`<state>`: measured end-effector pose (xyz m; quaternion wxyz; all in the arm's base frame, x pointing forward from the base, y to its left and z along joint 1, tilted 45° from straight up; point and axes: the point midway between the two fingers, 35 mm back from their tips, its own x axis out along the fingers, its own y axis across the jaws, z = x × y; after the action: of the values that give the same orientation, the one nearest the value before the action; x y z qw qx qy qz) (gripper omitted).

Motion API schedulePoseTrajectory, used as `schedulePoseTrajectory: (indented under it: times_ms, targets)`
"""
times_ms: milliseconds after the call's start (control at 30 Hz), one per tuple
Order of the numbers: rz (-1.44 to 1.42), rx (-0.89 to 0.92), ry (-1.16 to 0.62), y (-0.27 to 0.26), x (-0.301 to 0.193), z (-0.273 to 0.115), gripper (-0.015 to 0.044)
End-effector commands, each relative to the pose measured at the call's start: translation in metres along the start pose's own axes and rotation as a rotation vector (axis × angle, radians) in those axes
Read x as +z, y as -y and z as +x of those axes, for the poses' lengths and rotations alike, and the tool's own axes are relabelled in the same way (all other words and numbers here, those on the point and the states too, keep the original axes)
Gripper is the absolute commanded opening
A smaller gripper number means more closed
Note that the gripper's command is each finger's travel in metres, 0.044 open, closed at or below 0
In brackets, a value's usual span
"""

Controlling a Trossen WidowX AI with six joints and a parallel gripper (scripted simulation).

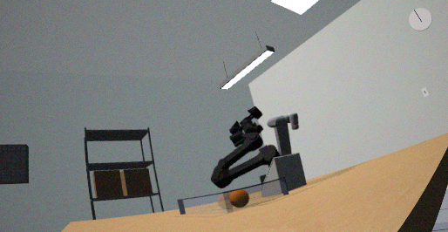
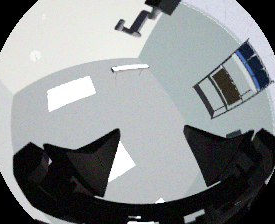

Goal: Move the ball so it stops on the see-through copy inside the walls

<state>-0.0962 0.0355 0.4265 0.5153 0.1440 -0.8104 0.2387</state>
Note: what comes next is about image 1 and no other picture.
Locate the low clear wall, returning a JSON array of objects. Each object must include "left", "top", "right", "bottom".
[{"left": 178, "top": 178, "right": 288, "bottom": 215}]

